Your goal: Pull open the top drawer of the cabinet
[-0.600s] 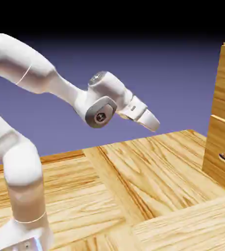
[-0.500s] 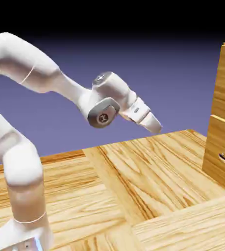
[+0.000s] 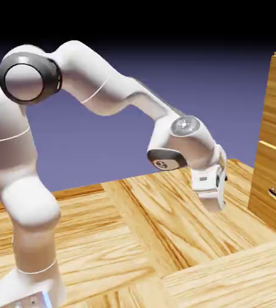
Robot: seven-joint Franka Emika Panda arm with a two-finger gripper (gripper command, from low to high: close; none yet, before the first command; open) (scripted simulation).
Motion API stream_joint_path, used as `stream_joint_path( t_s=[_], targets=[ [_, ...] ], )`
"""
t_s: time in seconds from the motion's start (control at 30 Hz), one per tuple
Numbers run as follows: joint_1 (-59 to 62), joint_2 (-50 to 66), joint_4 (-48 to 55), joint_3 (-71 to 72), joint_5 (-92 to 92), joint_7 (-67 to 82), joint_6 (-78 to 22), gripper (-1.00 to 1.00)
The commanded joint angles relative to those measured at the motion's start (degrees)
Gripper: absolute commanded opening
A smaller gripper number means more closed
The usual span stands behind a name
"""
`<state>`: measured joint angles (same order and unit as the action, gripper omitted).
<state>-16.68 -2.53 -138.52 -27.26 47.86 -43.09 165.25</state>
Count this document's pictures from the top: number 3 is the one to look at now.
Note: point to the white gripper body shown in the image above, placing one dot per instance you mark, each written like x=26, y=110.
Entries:
x=212, y=199

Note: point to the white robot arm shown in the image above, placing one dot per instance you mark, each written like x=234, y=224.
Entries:
x=84, y=79

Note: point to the light wood cabinet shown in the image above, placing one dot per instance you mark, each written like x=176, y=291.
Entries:
x=267, y=211

